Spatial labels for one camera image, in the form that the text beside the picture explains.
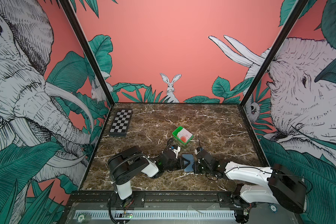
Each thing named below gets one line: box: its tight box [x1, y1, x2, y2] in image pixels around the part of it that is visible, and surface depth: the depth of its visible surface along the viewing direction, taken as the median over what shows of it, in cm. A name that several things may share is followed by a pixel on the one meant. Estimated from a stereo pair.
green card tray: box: [172, 126, 194, 145], surface depth 100 cm
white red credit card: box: [176, 127, 193, 144], surface depth 98 cm
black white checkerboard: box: [108, 108, 133, 137], surface depth 106 cm
